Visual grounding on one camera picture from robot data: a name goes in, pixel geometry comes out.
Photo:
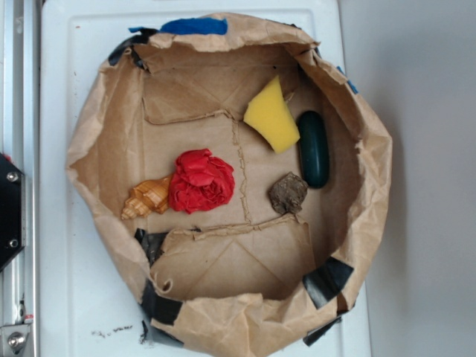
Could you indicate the dark green oval sponge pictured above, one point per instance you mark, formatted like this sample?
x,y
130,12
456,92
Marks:
x,y
314,150

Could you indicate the yellow sponge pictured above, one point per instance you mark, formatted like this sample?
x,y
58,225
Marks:
x,y
269,115

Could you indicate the brown rock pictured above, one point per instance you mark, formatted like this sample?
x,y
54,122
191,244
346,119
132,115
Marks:
x,y
288,193

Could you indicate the orange spiral seashell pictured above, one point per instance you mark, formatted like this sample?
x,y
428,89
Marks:
x,y
147,197

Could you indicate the black mounting plate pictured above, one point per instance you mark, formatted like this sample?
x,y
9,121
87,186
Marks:
x,y
12,211

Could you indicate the aluminium frame rail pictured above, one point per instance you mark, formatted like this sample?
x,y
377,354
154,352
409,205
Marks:
x,y
20,30

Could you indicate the metal corner bracket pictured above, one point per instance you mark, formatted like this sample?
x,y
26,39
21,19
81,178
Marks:
x,y
16,341

